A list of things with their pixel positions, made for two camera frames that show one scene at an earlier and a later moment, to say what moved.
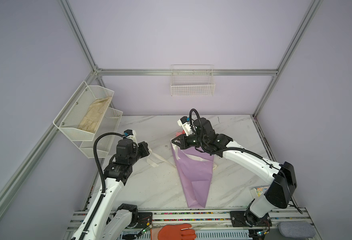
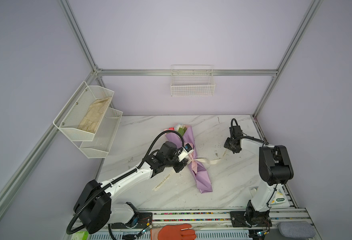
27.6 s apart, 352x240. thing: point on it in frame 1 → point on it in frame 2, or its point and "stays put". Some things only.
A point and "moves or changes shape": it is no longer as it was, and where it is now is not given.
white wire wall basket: [192, 80] stays put
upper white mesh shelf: [80, 117] stays put
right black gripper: [182, 143] → [226, 144]
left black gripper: [142, 147] → [181, 163]
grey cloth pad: [296, 229] stays put
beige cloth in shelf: [94, 115] stays put
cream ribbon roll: [153, 160] moves or changes shape
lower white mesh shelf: [100, 146] stays put
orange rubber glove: [173, 232] stays put
